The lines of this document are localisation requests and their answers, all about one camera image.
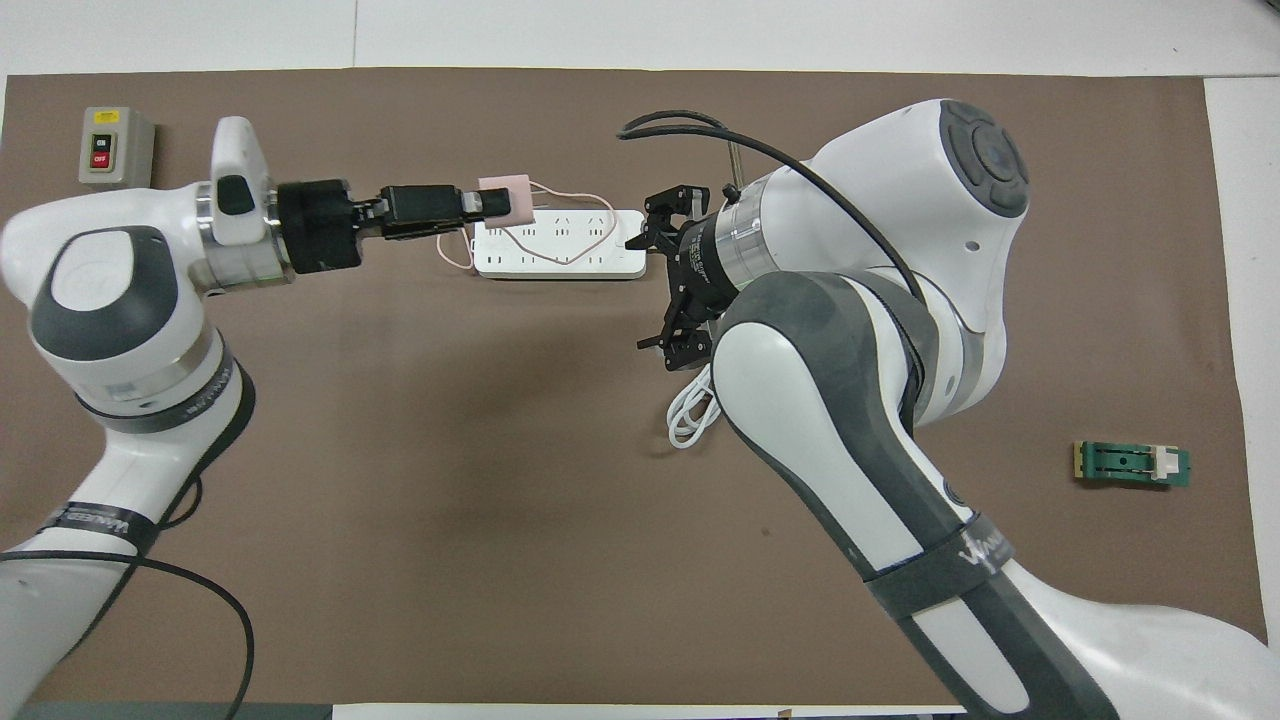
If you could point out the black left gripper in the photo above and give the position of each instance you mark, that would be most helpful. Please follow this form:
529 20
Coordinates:
320 225

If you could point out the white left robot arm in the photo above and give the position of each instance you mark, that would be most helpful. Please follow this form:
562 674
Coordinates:
120 300

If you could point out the grey on-off switch box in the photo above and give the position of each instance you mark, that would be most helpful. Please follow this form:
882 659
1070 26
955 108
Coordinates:
130 150

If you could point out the pink charger adapter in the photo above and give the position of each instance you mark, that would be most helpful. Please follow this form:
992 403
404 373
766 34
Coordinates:
515 205

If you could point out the brown table mat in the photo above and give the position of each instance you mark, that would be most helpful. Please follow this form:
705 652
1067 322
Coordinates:
500 550

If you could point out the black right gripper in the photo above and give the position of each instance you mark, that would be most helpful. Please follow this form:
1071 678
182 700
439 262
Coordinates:
708 265

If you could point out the white power strip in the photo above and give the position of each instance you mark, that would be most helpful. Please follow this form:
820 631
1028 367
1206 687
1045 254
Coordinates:
620 262

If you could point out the green circuit board fixture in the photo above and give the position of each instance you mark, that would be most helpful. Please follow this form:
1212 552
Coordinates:
1120 465

